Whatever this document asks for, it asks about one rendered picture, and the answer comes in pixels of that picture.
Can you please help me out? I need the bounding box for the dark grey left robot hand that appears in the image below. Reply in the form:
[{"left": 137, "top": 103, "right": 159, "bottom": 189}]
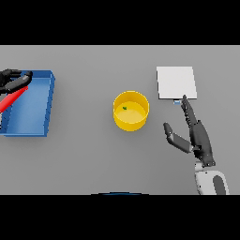
[{"left": 0, "top": 68, "right": 34, "bottom": 96}]

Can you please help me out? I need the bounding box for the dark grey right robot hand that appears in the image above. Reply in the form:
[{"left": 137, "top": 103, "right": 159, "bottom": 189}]
[{"left": 162, "top": 94, "right": 217, "bottom": 168}]

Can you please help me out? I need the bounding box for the red beaker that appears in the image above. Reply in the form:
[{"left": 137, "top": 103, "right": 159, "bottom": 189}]
[{"left": 0, "top": 85, "right": 29, "bottom": 114}]

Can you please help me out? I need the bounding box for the yellow bowl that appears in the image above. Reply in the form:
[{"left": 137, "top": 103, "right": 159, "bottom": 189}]
[{"left": 112, "top": 90, "right": 151, "bottom": 132}]

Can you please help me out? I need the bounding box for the blue tray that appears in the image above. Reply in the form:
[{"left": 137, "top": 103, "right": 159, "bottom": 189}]
[{"left": 0, "top": 69, "right": 56, "bottom": 138}]

